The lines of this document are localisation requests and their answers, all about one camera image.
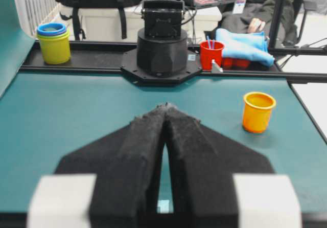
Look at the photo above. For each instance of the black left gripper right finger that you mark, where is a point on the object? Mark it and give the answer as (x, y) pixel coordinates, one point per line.
(218, 182)

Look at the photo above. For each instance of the white lanyard badge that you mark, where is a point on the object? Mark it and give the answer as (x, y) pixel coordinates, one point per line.
(239, 5)

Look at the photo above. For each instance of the blue straw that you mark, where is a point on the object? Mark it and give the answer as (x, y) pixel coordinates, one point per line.
(211, 43)

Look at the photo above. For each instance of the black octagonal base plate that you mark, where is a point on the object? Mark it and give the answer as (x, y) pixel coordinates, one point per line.
(161, 73)

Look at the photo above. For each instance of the black aluminium frame rail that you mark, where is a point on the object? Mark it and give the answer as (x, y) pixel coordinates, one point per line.
(120, 59)

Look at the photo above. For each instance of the light blue cloth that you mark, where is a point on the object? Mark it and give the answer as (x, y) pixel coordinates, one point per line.
(252, 46)

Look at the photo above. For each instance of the red plastic cup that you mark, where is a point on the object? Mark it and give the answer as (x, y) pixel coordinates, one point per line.
(207, 55)

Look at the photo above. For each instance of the seated person in dark clothes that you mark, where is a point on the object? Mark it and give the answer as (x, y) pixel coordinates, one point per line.
(254, 16)

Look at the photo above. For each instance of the stacked yellow green blue cups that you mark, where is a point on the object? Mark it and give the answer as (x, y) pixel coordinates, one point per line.
(54, 43)

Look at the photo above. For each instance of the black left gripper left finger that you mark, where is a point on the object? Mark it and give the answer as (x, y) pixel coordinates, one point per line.
(111, 182)

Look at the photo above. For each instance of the orange plastic cup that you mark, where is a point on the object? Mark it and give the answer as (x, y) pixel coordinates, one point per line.
(258, 107)

